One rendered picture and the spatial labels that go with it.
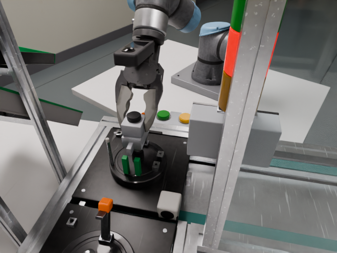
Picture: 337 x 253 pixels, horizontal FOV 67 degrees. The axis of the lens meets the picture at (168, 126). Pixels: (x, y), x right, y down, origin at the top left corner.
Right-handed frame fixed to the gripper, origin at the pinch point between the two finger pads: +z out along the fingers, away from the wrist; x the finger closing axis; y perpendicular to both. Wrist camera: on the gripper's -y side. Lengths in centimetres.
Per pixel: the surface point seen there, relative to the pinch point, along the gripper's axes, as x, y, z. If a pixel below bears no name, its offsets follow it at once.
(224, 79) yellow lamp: -16.8, -22.5, -7.0
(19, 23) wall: 189, 184, -85
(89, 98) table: 34, 47, -7
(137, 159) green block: -1.6, 1.0, 7.5
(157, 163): -5.3, 5.4, 8.4
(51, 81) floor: 161, 208, -32
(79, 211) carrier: 8.5, -2.3, 19.6
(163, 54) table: 13, 83, -38
